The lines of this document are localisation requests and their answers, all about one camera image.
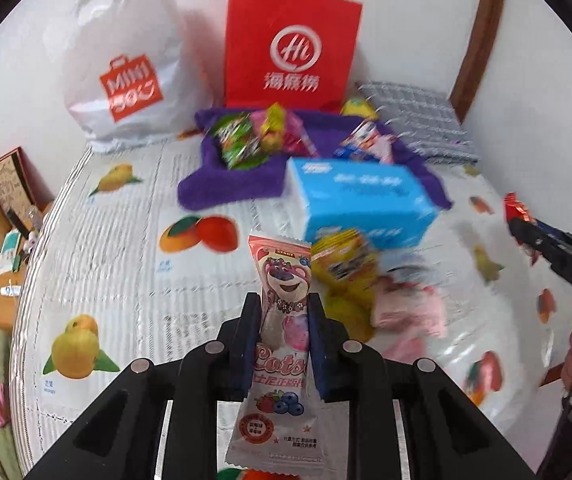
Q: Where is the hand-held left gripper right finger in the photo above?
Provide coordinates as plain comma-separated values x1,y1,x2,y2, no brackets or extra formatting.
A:
307,291,536,480

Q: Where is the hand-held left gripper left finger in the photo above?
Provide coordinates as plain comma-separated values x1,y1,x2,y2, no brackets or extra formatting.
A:
23,292,263,480

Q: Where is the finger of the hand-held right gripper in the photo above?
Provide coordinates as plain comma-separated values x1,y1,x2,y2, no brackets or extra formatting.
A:
510,216,572,273
530,217,572,252

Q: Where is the red snack packet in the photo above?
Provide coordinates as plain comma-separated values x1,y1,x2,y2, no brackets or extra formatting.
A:
503,192,534,223

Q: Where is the pink bear snack packet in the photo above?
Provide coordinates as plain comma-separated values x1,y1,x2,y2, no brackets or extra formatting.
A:
225,234,331,476

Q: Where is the pink white nougat packet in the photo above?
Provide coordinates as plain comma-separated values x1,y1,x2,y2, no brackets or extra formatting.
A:
381,335,431,361
371,280,449,338

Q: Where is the yellow snack packet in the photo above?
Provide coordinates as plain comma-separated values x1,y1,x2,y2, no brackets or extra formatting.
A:
311,230,381,293

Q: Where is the pink cartoon figure packet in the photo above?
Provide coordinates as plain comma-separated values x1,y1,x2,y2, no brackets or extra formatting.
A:
336,119,397,165

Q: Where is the green snack packet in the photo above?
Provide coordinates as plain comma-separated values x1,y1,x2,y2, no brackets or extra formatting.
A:
216,114,269,170

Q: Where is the pale pink candy packet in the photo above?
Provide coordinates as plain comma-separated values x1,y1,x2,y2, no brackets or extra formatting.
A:
286,112,319,156

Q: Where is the pink packet with yellow edge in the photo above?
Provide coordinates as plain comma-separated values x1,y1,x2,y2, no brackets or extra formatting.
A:
251,102,299,153

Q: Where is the blue tissue pack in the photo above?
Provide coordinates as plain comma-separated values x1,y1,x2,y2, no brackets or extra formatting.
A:
286,156,439,251

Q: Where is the fruit print table cover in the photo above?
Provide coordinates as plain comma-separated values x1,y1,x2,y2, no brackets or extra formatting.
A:
8,125,572,480

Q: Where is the purple towel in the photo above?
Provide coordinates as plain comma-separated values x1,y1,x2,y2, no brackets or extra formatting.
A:
176,107,454,213

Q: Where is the grey checked folded cloth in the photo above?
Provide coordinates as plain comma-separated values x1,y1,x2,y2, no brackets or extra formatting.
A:
351,81,479,166

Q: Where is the blue candy wrapper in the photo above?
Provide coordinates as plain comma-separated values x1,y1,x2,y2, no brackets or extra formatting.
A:
334,141,367,161

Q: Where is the yellow green snack bag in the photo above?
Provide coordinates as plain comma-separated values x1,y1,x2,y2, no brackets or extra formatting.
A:
340,96,379,120

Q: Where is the teal white small box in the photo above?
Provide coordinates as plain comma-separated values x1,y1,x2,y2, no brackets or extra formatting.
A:
0,230,22,276

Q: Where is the brown patterned box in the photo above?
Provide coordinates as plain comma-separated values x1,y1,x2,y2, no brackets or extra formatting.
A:
0,147,52,216

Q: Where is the red paper bag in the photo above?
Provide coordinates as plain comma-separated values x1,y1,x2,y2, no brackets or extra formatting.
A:
223,0,364,113

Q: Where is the white plastic shopping bag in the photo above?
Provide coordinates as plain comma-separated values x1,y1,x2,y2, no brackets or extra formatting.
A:
61,0,217,153

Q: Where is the brown wooden door frame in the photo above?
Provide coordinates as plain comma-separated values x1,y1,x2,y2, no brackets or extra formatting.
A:
448,0,509,126

